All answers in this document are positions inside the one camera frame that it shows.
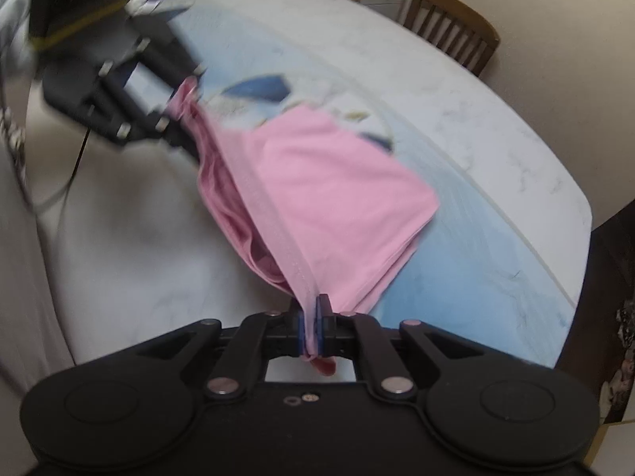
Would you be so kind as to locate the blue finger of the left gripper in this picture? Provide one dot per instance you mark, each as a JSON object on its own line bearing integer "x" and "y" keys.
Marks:
{"x": 177, "y": 136}
{"x": 190, "y": 88}

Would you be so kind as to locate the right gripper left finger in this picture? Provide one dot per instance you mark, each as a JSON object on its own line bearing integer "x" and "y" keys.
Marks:
{"x": 245, "y": 352}

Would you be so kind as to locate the wooden chair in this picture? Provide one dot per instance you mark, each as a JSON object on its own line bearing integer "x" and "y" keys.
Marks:
{"x": 455, "y": 29}

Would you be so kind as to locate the pink Mickey t-shirt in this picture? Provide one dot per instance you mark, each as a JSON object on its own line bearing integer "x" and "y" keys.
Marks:
{"x": 311, "y": 207}

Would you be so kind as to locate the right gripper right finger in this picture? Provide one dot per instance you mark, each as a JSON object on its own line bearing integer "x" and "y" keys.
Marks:
{"x": 360, "y": 339}

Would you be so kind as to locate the grey jacket right sleeve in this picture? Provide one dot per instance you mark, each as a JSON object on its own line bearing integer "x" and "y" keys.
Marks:
{"x": 32, "y": 344}

